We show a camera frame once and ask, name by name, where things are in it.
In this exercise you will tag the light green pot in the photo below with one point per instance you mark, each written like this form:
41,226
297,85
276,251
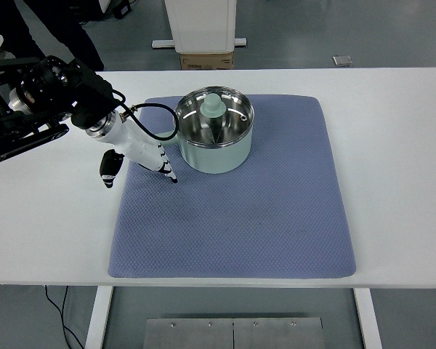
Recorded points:
218,160

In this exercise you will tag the white table leg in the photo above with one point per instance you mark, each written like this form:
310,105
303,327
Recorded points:
368,320
98,320

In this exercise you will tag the black device on floor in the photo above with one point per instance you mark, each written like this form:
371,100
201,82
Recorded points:
121,9

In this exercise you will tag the white cabinet with base foot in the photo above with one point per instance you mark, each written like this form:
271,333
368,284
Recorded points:
203,22

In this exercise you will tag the grey floor socket plate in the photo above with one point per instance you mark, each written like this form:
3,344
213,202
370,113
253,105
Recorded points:
342,60

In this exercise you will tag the glass lid with green knob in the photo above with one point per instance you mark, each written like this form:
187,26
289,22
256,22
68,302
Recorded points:
212,105

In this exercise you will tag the white and black hand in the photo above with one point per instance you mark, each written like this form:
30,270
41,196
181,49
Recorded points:
138,149

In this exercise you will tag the person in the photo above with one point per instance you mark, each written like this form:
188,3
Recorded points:
58,32

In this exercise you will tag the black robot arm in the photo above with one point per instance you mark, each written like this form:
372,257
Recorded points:
76,87

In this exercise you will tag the blue-grey quilted mat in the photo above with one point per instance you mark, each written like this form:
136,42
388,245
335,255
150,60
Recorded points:
232,236

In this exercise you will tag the cardboard box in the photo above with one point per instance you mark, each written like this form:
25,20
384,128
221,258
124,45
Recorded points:
207,61

